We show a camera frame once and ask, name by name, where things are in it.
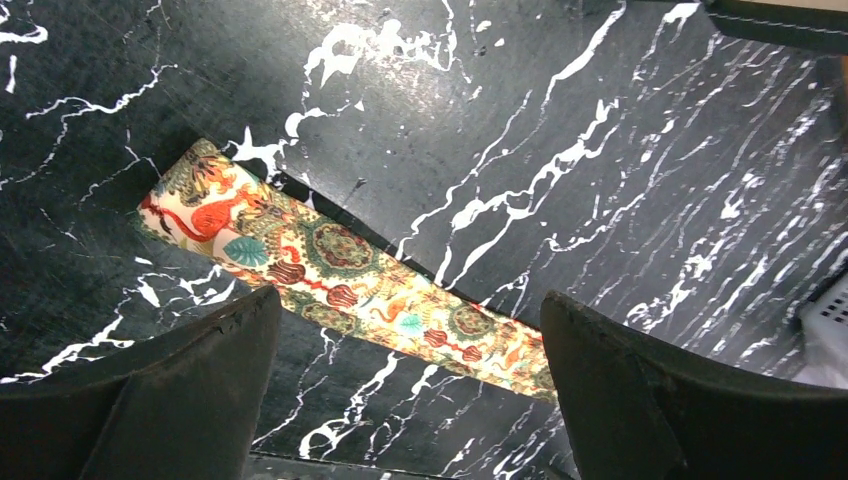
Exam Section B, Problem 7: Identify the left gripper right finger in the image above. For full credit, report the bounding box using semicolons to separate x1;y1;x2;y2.
540;291;847;479

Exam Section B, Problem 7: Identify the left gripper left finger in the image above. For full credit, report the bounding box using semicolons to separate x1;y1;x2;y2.
1;287;282;479

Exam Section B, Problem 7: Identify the colourful floral patterned tie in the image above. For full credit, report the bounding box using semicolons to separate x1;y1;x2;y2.
138;139;557;403

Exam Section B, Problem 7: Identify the white plastic basket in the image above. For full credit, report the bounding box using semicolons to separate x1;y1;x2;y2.
792;272;847;390

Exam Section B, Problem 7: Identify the black compartment tie box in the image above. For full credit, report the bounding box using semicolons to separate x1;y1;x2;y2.
704;0;847;56

